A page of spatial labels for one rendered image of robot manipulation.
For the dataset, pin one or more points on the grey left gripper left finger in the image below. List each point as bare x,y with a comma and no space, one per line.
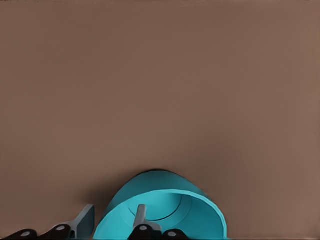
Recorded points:
85,220

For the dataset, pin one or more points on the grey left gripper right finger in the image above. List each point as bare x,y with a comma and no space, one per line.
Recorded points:
140,217

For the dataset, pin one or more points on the teal cup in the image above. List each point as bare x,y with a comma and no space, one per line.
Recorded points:
165,200

